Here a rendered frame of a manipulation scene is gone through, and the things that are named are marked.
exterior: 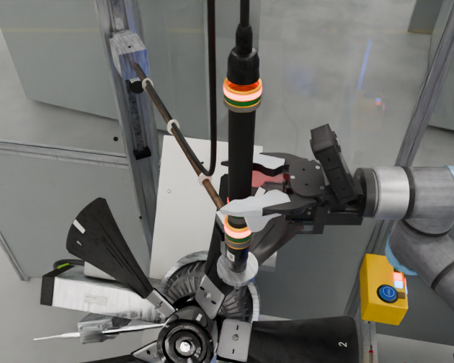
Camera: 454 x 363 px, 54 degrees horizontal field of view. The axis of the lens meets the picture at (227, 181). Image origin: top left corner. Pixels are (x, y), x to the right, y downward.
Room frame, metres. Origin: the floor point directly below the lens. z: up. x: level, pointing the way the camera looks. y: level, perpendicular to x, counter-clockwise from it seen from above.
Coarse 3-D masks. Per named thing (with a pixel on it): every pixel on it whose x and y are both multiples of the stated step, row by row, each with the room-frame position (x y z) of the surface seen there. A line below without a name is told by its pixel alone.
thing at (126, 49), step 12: (120, 36) 1.04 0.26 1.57; (132, 36) 1.04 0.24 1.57; (120, 48) 0.98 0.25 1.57; (132, 48) 0.98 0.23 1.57; (144, 48) 0.98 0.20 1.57; (120, 60) 0.95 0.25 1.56; (132, 60) 0.96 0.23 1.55; (144, 60) 0.97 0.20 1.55; (120, 72) 0.95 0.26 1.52; (132, 72) 0.96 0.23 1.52; (144, 72) 0.97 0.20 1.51
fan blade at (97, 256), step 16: (96, 208) 0.61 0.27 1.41; (80, 224) 0.62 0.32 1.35; (96, 224) 0.60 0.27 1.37; (112, 224) 0.58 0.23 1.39; (80, 240) 0.61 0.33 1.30; (96, 240) 0.59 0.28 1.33; (112, 240) 0.57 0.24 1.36; (80, 256) 0.61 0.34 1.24; (96, 256) 0.59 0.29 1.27; (112, 256) 0.56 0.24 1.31; (128, 256) 0.54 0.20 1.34; (112, 272) 0.57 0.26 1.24; (128, 272) 0.54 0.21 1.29; (144, 288) 0.51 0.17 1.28
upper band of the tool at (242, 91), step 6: (228, 84) 0.45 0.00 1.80; (234, 84) 0.46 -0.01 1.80; (252, 84) 0.46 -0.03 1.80; (258, 84) 0.45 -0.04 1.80; (228, 90) 0.42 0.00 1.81; (234, 90) 0.42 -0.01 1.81; (240, 90) 0.46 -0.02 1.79; (246, 90) 0.46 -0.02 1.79; (252, 90) 0.42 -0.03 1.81; (258, 90) 0.42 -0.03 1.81; (258, 102) 0.43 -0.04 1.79
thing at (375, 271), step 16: (368, 256) 0.74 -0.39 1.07; (384, 256) 0.74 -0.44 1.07; (368, 272) 0.68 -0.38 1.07; (384, 272) 0.68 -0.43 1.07; (368, 288) 0.64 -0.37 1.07; (400, 288) 0.64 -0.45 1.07; (368, 304) 0.59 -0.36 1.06; (384, 304) 0.59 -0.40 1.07; (400, 304) 0.59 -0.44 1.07; (368, 320) 0.59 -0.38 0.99; (384, 320) 0.58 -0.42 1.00; (400, 320) 0.58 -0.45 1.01
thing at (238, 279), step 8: (216, 216) 0.48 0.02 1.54; (216, 224) 0.47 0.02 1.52; (216, 232) 0.47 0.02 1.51; (224, 232) 0.46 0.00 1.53; (224, 240) 0.45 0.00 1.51; (224, 248) 0.45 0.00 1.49; (224, 256) 0.45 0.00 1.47; (224, 264) 0.44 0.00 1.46; (248, 264) 0.44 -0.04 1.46; (256, 264) 0.44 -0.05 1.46; (224, 272) 0.42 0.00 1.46; (232, 272) 0.42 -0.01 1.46; (248, 272) 0.42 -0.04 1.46; (256, 272) 0.42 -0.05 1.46; (224, 280) 0.41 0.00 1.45; (232, 280) 0.41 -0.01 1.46; (240, 280) 0.41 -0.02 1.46; (248, 280) 0.41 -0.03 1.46
